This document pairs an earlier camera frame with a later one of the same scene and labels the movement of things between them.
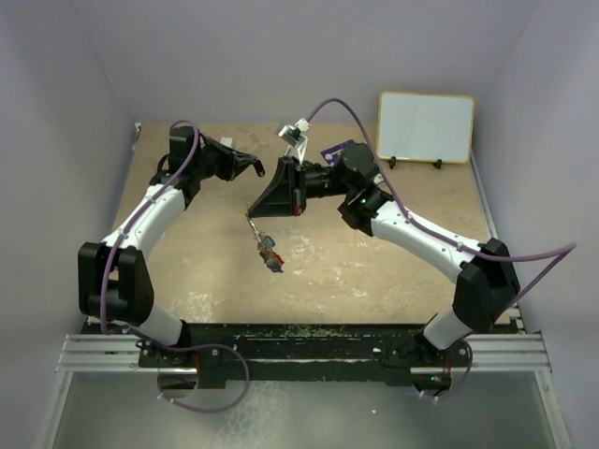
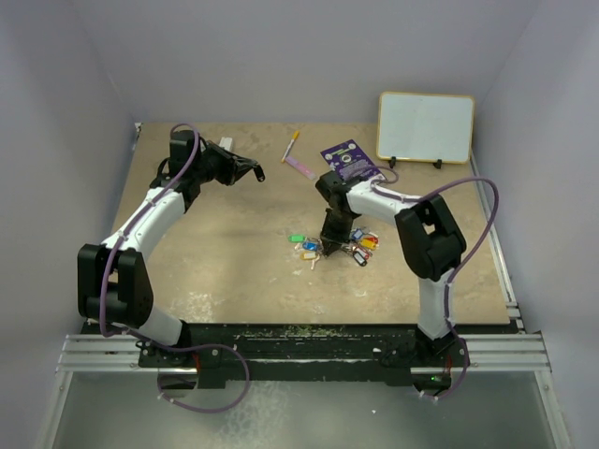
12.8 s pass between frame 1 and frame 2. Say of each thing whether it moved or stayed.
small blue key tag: moved
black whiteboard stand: stayed
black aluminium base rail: stayed
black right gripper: moved
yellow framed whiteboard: stayed
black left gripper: stayed
